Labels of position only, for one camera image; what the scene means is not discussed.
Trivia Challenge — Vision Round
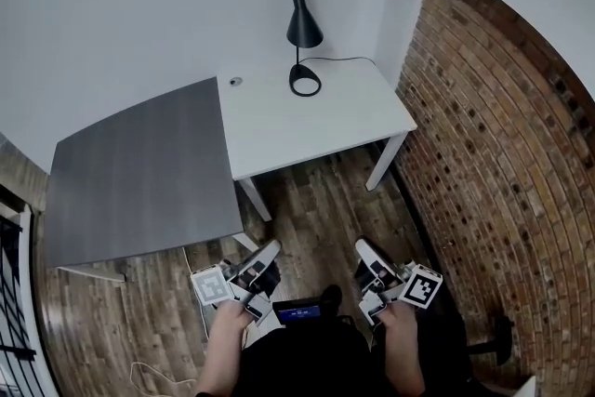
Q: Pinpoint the person's black shoe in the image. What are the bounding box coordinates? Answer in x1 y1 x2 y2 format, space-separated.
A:
319 284 344 311

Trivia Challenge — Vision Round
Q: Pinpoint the person's left forearm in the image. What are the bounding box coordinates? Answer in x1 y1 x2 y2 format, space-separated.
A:
194 299 255 397

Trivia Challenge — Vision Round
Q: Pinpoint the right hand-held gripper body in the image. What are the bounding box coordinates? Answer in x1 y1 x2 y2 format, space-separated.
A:
358 256 443 325

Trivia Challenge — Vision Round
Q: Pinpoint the long straight white cable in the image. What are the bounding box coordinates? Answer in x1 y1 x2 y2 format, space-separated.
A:
182 245 211 343

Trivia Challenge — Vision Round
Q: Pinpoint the thin black cable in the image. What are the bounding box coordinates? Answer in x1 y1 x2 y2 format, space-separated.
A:
297 55 377 69

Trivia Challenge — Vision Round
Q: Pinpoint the black chest-mounted screen device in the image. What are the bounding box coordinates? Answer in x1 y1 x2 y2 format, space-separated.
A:
271 299 334 327

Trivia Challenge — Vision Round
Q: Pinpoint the person's black shirt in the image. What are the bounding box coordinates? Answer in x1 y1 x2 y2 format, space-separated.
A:
194 320 475 397

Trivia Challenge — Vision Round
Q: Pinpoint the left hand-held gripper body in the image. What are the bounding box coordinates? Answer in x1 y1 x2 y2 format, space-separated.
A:
190 251 273 325

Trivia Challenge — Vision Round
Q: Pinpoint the black desk lamp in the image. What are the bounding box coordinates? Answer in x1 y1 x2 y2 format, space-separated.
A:
285 0 324 98

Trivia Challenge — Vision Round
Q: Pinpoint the person's right forearm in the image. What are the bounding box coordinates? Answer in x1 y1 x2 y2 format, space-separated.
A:
371 301 427 397

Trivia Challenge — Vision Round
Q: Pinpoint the looped white cable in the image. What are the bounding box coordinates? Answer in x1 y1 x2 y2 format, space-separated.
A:
129 360 199 392

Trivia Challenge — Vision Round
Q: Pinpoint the black metal railing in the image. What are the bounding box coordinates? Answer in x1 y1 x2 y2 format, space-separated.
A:
0 185 38 397

